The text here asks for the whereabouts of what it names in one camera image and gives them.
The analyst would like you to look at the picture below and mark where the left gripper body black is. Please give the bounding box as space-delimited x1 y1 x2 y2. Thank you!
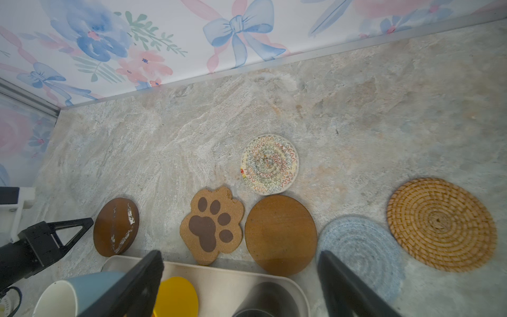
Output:
1 221 63 290

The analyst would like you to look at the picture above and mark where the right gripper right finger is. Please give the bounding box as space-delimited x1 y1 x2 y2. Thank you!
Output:
318 251 400 317

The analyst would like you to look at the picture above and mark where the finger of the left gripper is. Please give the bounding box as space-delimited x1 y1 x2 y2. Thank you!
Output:
46 217 95 258

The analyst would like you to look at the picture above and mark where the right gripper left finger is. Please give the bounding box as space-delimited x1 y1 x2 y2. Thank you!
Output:
78 250 164 316

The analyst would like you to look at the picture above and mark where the scratched dark wooden coaster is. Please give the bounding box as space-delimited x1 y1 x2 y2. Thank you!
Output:
93 198 140 257

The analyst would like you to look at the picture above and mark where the black mug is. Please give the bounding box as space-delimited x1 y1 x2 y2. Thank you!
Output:
233 282 301 317

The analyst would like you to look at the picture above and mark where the plain round wooden coaster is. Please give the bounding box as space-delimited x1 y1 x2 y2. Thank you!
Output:
245 195 318 277

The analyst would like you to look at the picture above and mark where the cork paw print coaster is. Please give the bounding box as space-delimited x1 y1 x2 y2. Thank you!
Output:
180 186 245 265

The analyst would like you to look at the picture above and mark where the wicker rattan coaster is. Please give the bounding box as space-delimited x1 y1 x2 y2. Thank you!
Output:
386 178 498 272

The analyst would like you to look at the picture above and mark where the multicolour woven rope coaster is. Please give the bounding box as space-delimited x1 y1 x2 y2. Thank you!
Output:
240 134 300 195

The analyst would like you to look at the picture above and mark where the light blue woven coaster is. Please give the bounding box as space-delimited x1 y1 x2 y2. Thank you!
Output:
316 215 405 302

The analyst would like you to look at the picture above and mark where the yellow mug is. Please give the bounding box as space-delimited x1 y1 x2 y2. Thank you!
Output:
153 277 199 317

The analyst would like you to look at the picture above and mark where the light blue mug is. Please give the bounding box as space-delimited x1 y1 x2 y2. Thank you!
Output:
32 272 125 316

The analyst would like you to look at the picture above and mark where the beige serving tray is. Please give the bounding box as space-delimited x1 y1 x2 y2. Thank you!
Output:
101 255 310 317

